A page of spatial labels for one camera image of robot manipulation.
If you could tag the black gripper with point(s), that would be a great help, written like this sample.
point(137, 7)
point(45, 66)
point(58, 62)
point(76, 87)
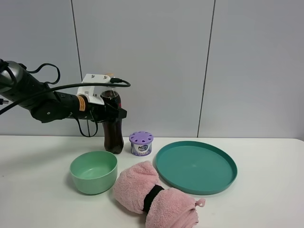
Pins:
point(98, 112)

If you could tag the cola bottle with yellow cap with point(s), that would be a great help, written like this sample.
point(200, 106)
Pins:
point(113, 139)

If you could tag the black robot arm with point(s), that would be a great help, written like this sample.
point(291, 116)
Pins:
point(48, 102)

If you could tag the purple air freshener jar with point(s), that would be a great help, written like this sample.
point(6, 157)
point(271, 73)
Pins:
point(141, 143)

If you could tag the light green bowl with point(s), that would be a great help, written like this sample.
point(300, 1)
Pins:
point(94, 172)

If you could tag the black elastic band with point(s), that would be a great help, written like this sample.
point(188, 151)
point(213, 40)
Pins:
point(150, 197)

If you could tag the teal round plate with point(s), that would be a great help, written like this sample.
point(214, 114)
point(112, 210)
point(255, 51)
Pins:
point(195, 167)

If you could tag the pink rolled towel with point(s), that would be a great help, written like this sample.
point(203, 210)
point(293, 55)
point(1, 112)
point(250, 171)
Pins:
point(171, 208)

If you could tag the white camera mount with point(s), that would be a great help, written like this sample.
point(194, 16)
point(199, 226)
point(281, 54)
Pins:
point(97, 94)

